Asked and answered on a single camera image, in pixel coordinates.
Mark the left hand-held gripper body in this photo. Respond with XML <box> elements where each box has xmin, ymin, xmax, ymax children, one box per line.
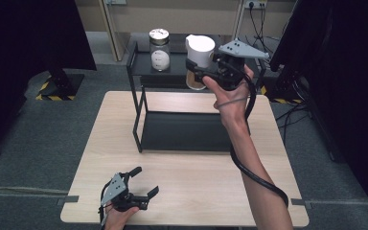
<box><xmin>100</xmin><ymin>172</ymin><xmax>150</xmax><ymax>213</ymax></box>

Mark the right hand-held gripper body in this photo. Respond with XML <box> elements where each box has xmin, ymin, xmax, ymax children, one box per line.
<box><xmin>211</xmin><ymin>38</ymin><xmax>270</xmax><ymax>91</ymax></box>

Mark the glass jar with white lid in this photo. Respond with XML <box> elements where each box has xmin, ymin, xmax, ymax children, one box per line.
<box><xmin>185</xmin><ymin>34</ymin><xmax>217</xmax><ymax>91</ymax></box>

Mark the glass jar with metal lid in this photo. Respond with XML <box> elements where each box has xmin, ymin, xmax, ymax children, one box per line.
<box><xmin>149</xmin><ymin>28</ymin><xmax>172</xmax><ymax>72</ymax></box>

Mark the black metal shelf rack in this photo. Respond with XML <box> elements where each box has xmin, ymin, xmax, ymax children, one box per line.
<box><xmin>126</xmin><ymin>41</ymin><xmax>267</xmax><ymax>153</ymax></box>

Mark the person's left hand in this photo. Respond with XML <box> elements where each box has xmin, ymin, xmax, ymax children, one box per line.
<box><xmin>103</xmin><ymin>205</ymin><xmax>140</xmax><ymax>230</ymax></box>

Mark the person's right hand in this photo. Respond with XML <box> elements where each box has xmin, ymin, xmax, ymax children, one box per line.
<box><xmin>202</xmin><ymin>65</ymin><xmax>255</xmax><ymax>127</ymax></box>

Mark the black stand base striped tape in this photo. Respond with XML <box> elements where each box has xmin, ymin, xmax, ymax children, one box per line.
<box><xmin>260</xmin><ymin>83</ymin><xmax>304</xmax><ymax>105</ymax></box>
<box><xmin>35</xmin><ymin>72</ymin><xmax>86</xmax><ymax>102</ymax></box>

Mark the beige desk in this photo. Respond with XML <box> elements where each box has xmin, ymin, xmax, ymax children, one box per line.
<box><xmin>97</xmin><ymin>0</ymin><xmax>247</xmax><ymax>62</ymax></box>

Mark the black curtain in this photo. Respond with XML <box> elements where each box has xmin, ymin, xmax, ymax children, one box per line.
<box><xmin>0</xmin><ymin>0</ymin><xmax>98</xmax><ymax>164</ymax></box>
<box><xmin>268</xmin><ymin>0</ymin><xmax>368</xmax><ymax>223</ymax></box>

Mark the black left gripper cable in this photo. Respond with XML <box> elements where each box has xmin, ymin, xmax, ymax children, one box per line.
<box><xmin>98</xmin><ymin>180</ymin><xmax>114</xmax><ymax>230</ymax></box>

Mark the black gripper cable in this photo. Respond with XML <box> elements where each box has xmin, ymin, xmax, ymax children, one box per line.
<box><xmin>229</xmin><ymin>71</ymin><xmax>290</xmax><ymax>209</ymax></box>
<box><xmin>98</xmin><ymin>180</ymin><xmax>114</xmax><ymax>230</ymax></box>

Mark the white wall socket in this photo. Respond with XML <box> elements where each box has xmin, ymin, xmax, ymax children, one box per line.
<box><xmin>243</xmin><ymin>0</ymin><xmax>268</xmax><ymax>10</ymax></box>

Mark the bundle of black floor cables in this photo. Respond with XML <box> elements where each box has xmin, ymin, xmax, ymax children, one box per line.
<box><xmin>237</xmin><ymin>6</ymin><xmax>311</xmax><ymax>145</ymax></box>

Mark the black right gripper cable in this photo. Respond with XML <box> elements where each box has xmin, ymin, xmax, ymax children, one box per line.
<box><xmin>229</xmin><ymin>71</ymin><xmax>290</xmax><ymax>209</ymax></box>

